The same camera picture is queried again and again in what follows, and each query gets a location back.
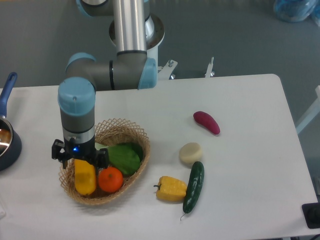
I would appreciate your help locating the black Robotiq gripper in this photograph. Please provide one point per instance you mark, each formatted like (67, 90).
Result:
(69, 149)

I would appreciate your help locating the white metal frame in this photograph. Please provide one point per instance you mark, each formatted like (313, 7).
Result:
(167, 72)

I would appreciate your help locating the black device at edge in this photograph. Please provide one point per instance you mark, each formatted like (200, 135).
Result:
(311, 212)

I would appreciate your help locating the blue plastic bag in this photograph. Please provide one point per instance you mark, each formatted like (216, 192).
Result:
(295, 11)

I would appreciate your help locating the green bok choy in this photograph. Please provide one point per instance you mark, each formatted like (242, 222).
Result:
(126, 157)

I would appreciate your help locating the blue handled saucepan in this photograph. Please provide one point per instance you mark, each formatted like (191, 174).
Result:
(10, 141)

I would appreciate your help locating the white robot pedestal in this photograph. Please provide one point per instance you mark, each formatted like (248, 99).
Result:
(153, 53)

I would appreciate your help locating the beige round bun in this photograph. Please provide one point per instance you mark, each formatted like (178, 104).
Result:
(190, 153)

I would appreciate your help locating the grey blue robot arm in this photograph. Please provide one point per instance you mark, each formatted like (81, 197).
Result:
(133, 68)

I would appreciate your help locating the orange tangerine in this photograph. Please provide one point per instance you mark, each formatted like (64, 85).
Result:
(110, 180)

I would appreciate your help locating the woven wicker basket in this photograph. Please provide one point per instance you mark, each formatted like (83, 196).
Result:
(109, 132)

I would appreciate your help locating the yellow bell pepper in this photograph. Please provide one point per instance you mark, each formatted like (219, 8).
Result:
(170, 189)

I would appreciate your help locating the purple sweet potato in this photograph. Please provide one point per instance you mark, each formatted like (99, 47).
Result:
(207, 121)

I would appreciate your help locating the dark green cucumber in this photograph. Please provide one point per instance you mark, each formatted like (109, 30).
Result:
(194, 187)

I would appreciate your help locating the yellow mango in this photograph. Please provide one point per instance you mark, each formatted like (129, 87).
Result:
(85, 181)

